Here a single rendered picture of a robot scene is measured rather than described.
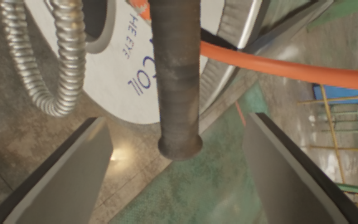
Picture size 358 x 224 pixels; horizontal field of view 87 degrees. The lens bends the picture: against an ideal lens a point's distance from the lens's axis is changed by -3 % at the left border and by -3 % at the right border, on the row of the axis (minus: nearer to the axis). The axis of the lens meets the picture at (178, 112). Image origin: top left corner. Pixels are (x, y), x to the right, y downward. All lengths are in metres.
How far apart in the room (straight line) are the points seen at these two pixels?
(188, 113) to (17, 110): 1.25
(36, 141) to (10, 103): 0.24
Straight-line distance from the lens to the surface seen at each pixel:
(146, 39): 0.46
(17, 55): 0.24
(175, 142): 0.16
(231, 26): 0.32
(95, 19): 0.93
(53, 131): 1.36
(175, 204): 1.80
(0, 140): 1.36
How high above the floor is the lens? 1.35
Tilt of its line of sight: 52 degrees down
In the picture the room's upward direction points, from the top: 84 degrees clockwise
